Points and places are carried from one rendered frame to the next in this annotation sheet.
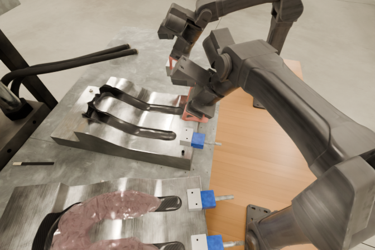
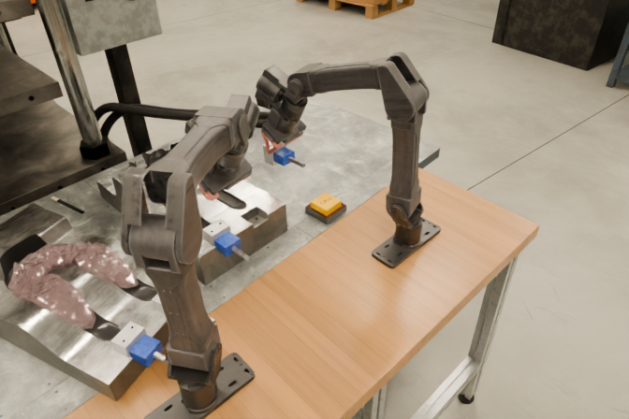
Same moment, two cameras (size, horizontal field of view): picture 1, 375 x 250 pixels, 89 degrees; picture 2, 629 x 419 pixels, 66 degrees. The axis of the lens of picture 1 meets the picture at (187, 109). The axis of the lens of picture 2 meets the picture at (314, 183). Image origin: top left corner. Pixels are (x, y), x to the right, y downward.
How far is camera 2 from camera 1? 72 cm
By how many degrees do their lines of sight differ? 28
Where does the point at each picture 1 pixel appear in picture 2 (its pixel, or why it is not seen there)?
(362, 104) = not seen: outside the picture
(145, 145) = not seen: hidden behind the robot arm
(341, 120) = (179, 158)
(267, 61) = (209, 121)
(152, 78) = (263, 166)
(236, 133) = (308, 275)
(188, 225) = (141, 319)
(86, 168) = (107, 231)
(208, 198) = not seen: hidden behind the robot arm
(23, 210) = (22, 223)
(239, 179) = (254, 325)
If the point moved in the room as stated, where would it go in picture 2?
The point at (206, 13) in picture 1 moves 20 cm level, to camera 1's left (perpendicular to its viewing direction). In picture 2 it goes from (293, 84) to (225, 67)
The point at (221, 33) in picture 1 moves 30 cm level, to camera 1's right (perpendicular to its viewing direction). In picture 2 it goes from (237, 99) to (382, 140)
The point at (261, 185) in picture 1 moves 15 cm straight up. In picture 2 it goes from (275, 346) to (270, 296)
